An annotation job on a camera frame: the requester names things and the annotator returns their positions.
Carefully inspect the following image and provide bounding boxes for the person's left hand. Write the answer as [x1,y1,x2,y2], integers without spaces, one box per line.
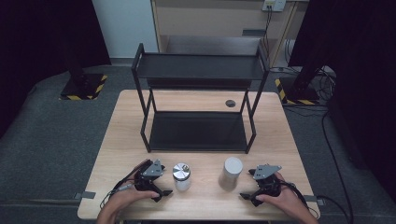
[106,159,161,217]

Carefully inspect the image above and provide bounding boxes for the glass jar with white lid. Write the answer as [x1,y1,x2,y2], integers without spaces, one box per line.
[218,156,244,191]

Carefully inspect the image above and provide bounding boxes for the glass jar with silver lid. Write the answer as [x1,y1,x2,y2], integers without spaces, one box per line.
[172,162,192,192]

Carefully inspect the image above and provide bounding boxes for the dark curtain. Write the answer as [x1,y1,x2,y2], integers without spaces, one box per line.
[0,0,112,138]
[288,0,396,200]

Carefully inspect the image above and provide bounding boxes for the light wooden cabinet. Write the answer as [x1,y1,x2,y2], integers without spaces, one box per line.
[149,0,310,68]

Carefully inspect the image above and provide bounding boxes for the black outlet cable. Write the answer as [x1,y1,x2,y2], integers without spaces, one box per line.
[262,6,274,60]

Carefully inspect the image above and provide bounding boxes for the long black floor cable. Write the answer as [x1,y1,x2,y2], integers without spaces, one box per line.
[316,106,355,224]

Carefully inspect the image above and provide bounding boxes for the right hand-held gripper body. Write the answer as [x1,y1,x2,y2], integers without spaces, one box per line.
[252,163,284,200]

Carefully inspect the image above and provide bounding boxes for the hand-held gripper cable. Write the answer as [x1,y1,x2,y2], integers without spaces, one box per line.
[279,179,321,219]
[99,176,138,209]

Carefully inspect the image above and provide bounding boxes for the grey table edge clamp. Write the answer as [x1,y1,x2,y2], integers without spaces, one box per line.
[73,190,97,201]
[303,194,326,206]

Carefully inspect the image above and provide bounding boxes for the black two-tier metal rack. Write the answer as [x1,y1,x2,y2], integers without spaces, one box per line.
[131,42,271,155]

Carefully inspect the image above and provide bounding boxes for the left hand-held gripper cable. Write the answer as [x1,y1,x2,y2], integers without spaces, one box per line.
[99,176,138,209]

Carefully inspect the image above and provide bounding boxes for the tangle of floor cables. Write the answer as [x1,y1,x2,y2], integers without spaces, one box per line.
[270,64,338,108]

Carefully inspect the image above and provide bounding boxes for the white wall power outlet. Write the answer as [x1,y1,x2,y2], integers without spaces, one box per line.
[262,0,287,13]

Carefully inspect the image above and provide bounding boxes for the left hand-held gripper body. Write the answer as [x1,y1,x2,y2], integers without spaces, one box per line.
[134,159,166,192]

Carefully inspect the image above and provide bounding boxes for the right hand-held gripper cable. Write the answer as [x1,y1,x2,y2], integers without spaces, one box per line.
[279,179,321,219]

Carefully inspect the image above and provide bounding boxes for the grey cabinet handle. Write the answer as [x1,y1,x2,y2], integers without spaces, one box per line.
[242,28,267,37]

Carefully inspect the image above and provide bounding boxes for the black stand with striped base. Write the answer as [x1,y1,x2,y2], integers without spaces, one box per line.
[275,55,328,106]
[59,55,109,102]

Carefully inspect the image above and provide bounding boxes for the person's right hand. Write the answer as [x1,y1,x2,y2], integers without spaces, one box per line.
[255,172,312,218]

